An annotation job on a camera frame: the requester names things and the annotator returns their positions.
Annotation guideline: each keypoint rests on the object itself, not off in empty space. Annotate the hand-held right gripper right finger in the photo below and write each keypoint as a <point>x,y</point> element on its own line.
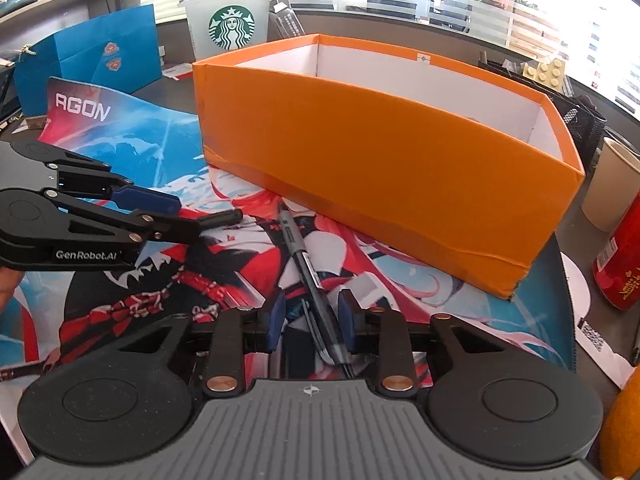
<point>346,321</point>

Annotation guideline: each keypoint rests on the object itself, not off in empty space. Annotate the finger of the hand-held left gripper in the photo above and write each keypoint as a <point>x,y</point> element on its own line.
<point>170,230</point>
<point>147,201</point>

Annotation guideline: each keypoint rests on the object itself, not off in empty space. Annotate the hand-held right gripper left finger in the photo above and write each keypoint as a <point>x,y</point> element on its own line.
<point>275,321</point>

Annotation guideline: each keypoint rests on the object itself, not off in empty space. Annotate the black marker pen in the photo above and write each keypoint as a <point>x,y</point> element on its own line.
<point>306,265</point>

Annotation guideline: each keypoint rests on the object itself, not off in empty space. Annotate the orange cardboard box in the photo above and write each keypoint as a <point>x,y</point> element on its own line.
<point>375,160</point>

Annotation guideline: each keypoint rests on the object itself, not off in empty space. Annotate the person's left hand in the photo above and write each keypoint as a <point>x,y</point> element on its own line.
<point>7,285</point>

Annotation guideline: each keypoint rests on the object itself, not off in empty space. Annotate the printed mouse mat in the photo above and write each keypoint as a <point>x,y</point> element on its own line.
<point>150,145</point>

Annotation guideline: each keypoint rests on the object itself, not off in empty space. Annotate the small red white card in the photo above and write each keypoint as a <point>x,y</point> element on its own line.
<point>177,71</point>

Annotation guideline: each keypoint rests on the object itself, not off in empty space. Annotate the blue paper bag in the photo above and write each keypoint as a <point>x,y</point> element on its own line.
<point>95,55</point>

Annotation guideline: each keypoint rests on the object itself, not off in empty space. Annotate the clear cup with green logo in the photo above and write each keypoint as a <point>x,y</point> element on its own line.
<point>230,25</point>

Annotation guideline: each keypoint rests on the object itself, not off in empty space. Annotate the open grey white carton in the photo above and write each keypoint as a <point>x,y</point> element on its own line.
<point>287,22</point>

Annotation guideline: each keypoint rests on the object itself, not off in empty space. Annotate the white printed paper sheet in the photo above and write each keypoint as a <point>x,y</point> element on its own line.
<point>590,320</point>

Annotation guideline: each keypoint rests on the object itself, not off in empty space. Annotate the red printed can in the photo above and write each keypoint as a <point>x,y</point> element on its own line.
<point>620,265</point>

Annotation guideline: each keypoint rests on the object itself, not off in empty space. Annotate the orange round object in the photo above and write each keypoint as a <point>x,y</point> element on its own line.
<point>622,430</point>

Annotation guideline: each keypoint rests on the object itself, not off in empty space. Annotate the brown paper cup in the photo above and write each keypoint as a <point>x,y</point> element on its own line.
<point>612,185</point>

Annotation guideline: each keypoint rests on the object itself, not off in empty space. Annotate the black mesh desk organizer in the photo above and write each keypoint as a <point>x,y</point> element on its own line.
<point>585,125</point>

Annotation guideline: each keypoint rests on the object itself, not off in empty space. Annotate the beige building brick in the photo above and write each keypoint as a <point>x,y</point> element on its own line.
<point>542,74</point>

